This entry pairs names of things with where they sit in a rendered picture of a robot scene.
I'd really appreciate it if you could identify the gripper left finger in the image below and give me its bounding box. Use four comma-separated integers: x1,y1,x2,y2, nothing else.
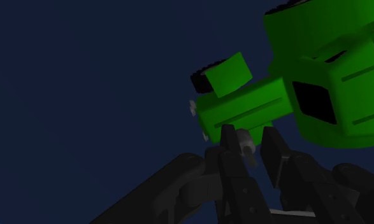
89,123,272,224

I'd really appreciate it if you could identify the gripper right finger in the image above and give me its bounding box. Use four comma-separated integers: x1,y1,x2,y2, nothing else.
260,125,374,224

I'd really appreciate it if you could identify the green blocky toy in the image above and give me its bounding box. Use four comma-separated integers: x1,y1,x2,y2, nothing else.
189,0,374,168

